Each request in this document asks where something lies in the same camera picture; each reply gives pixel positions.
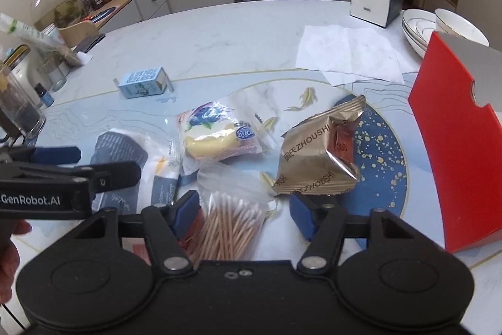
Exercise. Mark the white paper napkin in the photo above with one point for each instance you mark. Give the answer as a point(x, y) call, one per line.
point(341, 78)
point(345, 50)

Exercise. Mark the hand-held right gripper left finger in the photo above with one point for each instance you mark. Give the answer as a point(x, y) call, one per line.
point(189, 211)

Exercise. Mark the green and white plastic bag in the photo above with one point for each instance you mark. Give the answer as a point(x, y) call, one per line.
point(35, 38)

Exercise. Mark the clear bread packet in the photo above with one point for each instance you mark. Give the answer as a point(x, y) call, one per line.
point(211, 135)

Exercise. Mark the black wallet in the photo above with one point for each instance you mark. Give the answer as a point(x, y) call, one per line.
point(89, 42)

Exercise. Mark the gold foil snack packet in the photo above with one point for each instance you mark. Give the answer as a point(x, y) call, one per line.
point(310, 154)

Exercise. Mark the bag of cotton swabs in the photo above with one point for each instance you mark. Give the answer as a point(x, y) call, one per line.
point(231, 225)

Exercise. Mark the blue oval pad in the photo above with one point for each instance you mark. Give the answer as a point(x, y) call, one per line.
point(104, 14)

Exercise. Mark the white gold-rimmed plate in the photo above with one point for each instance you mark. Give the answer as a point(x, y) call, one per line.
point(417, 19)
point(415, 46)
point(410, 33)

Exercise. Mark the white side cabinet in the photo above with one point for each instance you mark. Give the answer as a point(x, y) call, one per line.
point(153, 1)

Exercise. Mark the clear plastic tank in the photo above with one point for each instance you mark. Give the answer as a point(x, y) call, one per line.
point(62, 5)

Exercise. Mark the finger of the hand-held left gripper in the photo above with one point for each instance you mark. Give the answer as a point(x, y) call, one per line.
point(117, 176)
point(59, 155)

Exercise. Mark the red cardboard box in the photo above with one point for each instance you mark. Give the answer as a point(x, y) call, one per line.
point(451, 146)

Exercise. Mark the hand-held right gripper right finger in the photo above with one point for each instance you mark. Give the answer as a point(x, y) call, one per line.
point(301, 215)

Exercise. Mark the clear drinking glass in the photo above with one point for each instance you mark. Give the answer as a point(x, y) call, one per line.
point(55, 72)

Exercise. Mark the tall clear glass jar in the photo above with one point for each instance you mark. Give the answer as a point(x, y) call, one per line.
point(19, 103)

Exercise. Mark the white gold-rimmed bowl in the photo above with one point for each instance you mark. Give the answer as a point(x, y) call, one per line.
point(459, 25)

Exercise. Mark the white and navy packet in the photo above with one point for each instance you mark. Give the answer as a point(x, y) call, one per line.
point(113, 144)

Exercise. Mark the person's left hand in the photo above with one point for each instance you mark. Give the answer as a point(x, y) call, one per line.
point(10, 260)

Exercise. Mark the small pale blue carton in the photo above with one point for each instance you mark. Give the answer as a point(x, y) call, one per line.
point(141, 84)

